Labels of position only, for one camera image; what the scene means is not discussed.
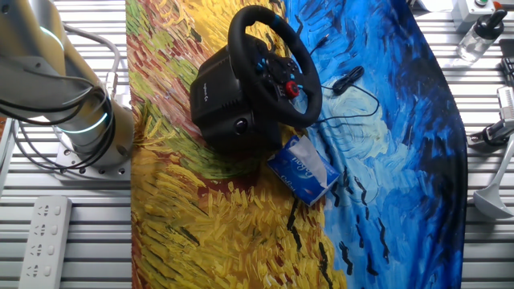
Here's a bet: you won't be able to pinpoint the thick grey robot cable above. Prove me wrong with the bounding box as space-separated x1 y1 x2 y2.
62 22 122 98

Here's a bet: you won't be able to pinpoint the clear spray bottle black cap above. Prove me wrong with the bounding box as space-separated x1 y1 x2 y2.
456 8 508 63

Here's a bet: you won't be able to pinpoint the white power strip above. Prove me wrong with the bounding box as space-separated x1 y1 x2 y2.
18 195 73 289

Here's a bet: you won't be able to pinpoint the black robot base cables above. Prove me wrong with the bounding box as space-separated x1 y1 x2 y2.
0 86 117 172

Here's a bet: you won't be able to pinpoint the black racing steering wheel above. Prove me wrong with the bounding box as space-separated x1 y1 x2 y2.
226 4 324 129

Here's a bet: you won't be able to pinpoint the blue tissue pack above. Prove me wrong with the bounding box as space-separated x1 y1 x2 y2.
267 135 341 206

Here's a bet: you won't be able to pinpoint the grey camera clamp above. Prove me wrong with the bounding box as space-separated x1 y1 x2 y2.
467 118 514 147

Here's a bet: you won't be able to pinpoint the black coiled USB cable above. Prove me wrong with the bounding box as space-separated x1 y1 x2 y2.
308 34 381 126

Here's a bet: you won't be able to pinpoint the painted wheat field cloth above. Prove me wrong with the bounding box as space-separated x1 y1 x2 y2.
124 0 469 289

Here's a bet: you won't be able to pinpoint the grey emergency stop box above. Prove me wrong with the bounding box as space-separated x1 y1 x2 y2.
451 0 497 33

